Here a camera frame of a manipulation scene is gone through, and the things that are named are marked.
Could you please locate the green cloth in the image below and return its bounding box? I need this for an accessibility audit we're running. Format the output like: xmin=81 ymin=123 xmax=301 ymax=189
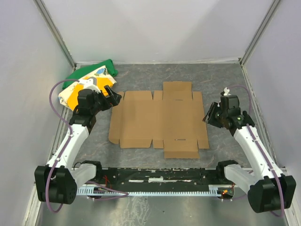
xmin=66 ymin=59 xmax=118 ymax=80

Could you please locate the brown cardboard box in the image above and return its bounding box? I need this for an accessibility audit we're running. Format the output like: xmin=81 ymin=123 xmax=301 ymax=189
xmin=109 ymin=81 xmax=209 ymax=159

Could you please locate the light blue cable duct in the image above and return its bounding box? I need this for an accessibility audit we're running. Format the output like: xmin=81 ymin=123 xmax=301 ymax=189
xmin=76 ymin=185 xmax=224 ymax=195

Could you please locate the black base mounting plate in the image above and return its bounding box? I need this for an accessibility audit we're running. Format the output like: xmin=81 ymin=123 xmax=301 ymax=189
xmin=78 ymin=168 xmax=237 ymax=196

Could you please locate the left aluminium frame post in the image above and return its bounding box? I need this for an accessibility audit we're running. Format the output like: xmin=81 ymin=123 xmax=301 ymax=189
xmin=33 ymin=0 xmax=76 ymax=69

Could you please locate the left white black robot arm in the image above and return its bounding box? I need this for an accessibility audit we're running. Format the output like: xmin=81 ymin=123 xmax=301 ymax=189
xmin=34 ymin=85 xmax=121 ymax=204

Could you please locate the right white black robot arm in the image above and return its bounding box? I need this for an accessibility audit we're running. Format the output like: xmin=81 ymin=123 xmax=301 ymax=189
xmin=203 ymin=93 xmax=296 ymax=217

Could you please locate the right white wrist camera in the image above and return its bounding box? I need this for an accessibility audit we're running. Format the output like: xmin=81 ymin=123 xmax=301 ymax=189
xmin=219 ymin=87 xmax=231 ymax=109

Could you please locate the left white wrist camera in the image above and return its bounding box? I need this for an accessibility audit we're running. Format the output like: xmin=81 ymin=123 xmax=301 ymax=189
xmin=78 ymin=78 xmax=101 ymax=93

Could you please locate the yellow white patterned cloth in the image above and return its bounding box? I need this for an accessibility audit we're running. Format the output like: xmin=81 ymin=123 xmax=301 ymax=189
xmin=58 ymin=65 xmax=117 ymax=110

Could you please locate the right aluminium frame post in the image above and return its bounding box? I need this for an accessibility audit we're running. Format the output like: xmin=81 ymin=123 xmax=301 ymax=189
xmin=239 ymin=0 xmax=282 ymax=67

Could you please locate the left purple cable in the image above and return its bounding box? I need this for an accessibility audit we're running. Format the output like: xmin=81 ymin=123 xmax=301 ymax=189
xmin=45 ymin=79 xmax=129 ymax=213

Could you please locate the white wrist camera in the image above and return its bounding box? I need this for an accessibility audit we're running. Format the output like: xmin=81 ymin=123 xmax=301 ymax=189
xmin=219 ymin=87 xmax=231 ymax=109
xmin=78 ymin=78 xmax=101 ymax=93

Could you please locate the aluminium frame post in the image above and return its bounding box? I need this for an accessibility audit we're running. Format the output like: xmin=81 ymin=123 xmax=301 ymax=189
xmin=239 ymin=0 xmax=282 ymax=67
xmin=33 ymin=0 xmax=76 ymax=69

